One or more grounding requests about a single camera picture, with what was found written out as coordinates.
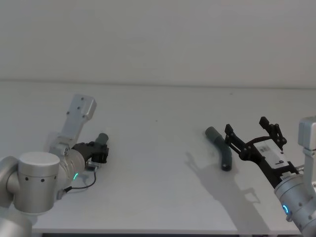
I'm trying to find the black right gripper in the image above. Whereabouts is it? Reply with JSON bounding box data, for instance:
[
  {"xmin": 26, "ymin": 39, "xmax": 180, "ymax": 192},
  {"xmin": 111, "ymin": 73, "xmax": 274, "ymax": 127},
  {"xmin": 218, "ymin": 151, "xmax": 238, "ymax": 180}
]
[{"xmin": 224, "ymin": 116, "xmax": 300, "ymax": 189}]

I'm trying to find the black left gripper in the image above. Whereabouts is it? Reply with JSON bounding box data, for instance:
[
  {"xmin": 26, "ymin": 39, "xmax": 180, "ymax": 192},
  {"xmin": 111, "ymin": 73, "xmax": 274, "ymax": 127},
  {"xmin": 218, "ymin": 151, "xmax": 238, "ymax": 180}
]
[{"xmin": 71, "ymin": 140, "xmax": 111, "ymax": 164}]

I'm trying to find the bent dark grey pipe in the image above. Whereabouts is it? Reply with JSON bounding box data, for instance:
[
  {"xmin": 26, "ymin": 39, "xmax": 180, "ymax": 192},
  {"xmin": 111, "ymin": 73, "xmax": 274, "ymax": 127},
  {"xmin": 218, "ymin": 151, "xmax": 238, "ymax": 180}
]
[{"xmin": 204, "ymin": 126, "xmax": 234, "ymax": 172}]

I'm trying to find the thin dark wrist cable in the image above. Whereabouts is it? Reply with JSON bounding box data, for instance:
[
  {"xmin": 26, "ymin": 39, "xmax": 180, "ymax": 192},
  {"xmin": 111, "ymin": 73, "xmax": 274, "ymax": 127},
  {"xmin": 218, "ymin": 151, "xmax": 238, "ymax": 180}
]
[{"xmin": 57, "ymin": 161, "xmax": 100, "ymax": 199}]

